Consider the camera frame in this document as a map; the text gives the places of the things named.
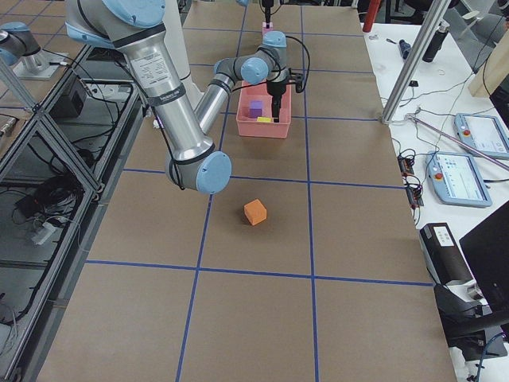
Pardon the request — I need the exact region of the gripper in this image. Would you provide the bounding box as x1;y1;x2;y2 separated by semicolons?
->
260;0;274;27
266;80;286;123

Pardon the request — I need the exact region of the purple foam block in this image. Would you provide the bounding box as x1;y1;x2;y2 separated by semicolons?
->
248;99;263;119

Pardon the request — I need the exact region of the pink foam block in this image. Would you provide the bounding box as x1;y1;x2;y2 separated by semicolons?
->
262;22;274;35

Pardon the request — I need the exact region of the yellow foam block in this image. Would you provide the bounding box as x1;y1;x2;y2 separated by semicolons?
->
256;116;272;123

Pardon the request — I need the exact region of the orange foam block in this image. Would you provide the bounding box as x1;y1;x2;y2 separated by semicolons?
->
243;199;267;226

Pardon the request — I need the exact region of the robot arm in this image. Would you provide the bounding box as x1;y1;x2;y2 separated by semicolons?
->
235;0;274;29
66;1;289;194

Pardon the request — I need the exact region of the pink plastic bin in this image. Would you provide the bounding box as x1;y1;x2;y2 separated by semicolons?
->
236;81;292;138

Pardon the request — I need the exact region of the red fire extinguisher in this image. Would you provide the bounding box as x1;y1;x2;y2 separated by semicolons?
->
363;0;381;33

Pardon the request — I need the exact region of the metal rod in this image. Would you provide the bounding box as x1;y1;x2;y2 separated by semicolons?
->
406;114;509;171

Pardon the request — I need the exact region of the blue black tool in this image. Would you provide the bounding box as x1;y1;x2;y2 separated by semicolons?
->
398;39;411;60

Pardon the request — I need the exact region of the small circuit board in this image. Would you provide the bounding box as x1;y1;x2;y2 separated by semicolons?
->
397;154;424;210

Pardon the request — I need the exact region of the black water bottle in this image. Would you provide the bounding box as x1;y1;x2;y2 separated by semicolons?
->
422;22;449;63

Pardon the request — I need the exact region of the near teach pendant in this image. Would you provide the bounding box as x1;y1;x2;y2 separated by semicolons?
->
426;151;492;208

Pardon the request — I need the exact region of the teach pendant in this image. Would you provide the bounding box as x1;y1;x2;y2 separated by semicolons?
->
426;151;492;208
454;113;508;160

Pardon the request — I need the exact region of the black power box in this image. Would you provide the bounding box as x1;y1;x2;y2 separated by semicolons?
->
49;76;87;119

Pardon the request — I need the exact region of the far teach pendant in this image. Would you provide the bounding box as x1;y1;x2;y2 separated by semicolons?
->
454;113;508;160

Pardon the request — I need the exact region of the black label printer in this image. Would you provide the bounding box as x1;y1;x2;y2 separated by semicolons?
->
419;222;473;287

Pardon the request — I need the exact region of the black monitor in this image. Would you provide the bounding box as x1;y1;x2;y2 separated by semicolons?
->
460;202;508;311

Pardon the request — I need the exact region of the white camera pole base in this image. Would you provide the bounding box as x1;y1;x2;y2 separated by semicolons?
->
162;0;203;108

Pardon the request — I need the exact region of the aluminium frame post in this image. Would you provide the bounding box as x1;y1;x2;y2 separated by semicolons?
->
380;0;451;125

